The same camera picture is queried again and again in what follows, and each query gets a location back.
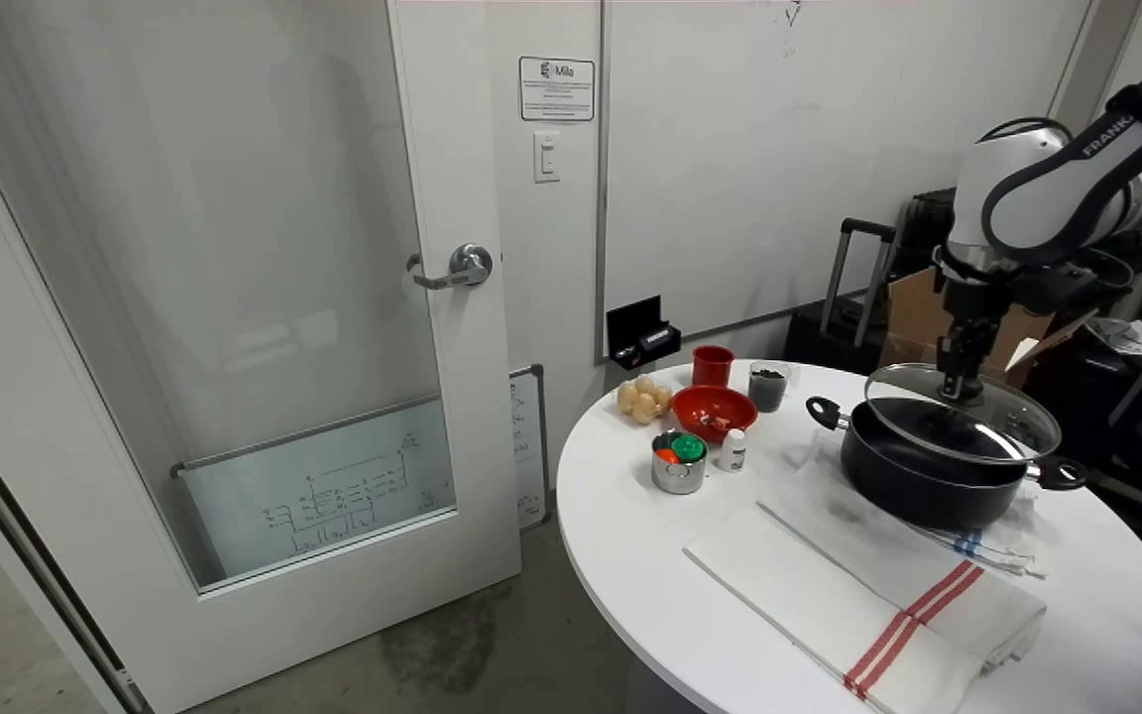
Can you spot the white wall sign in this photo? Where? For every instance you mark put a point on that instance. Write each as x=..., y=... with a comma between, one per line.
x=555, y=88

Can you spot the brown cardboard box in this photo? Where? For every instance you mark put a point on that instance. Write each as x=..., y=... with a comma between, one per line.
x=910, y=323

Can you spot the red bowl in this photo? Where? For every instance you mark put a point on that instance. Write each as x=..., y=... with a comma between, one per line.
x=709, y=413

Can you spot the yellowish bread rolls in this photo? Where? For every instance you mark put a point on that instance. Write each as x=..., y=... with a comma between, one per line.
x=642, y=397

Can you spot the white light switch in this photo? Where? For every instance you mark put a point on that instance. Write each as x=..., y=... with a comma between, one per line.
x=546, y=157

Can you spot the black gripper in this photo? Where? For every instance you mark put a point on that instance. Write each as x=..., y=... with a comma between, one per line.
x=967, y=339

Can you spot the glass lid with black knob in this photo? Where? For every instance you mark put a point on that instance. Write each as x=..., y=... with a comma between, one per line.
x=991, y=420

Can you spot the black cluttered workstation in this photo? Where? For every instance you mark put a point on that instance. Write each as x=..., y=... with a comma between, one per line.
x=1128, y=383

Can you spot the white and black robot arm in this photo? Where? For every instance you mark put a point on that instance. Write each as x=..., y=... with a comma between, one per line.
x=1033, y=202

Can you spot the red mug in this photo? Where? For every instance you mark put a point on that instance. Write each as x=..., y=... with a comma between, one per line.
x=709, y=368

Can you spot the clear cup with dark contents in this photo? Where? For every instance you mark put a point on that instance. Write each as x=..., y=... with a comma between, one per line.
x=765, y=391

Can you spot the open black case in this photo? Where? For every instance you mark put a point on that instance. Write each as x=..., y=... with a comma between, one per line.
x=635, y=332

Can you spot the white towel with red stripes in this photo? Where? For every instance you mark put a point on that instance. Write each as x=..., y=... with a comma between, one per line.
x=832, y=596

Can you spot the small white bottle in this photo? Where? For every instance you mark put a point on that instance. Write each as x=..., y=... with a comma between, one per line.
x=732, y=455

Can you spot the steel cup with toy vegetables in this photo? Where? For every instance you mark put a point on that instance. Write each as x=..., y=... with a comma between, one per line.
x=675, y=471

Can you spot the white door with frosted glass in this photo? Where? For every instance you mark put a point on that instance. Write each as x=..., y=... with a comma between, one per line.
x=201, y=202

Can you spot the white towel with blue stripes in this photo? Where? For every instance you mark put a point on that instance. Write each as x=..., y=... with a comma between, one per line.
x=991, y=548

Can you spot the black cooking pan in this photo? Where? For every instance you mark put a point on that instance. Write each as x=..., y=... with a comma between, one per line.
x=930, y=488

